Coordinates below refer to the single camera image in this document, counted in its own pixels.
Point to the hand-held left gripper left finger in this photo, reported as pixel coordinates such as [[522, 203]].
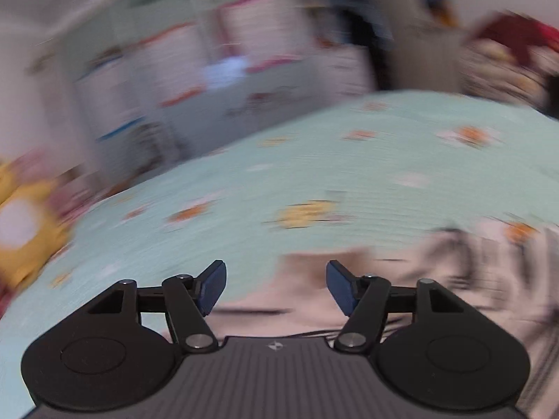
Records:
[[214, 286]]

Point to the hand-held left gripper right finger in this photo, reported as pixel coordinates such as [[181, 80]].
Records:
[[340, 288]]

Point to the white black striped knit sweater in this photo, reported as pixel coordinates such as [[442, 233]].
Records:
[[436, 292]]

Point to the bee-print quilted bedspread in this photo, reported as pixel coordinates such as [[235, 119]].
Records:
[[305, 174]]

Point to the yellow plush toy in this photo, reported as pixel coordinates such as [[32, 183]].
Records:
[[26, 227]]

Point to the wardrobe with sliding doors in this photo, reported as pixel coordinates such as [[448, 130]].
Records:
[[196, 74]]

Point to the blue-framed poster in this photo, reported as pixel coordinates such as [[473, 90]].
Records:
[[118, 96]]

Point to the orange-framed poster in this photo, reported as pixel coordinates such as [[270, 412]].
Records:
[[179, 65]]

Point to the pink-framed poster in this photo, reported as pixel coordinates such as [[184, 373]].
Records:
[[257, 30]]

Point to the rolled floral quilt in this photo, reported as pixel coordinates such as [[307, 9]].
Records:
[[493, 70]]

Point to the white door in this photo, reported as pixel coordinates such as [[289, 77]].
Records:
[[423, 30]]

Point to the dark red jacket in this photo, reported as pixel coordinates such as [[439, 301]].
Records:
[[519, 35]]

